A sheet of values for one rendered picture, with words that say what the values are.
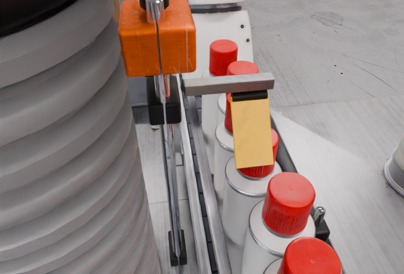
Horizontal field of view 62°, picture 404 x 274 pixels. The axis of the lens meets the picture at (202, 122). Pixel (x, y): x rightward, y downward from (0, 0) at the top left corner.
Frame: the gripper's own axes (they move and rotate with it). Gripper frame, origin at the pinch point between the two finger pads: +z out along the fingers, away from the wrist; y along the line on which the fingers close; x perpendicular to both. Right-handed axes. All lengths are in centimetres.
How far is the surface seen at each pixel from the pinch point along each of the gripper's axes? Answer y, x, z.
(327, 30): 41, 47, -5
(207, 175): -3.7, -13.2, 2.8
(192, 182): -4.9, -4.7, 8.7
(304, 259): -0.8, -33.6, -2.9
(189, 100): -4.1, 0.9, -2.3
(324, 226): 9.3, -17.6, 8.9
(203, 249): -4.9, -14.7, 12.3
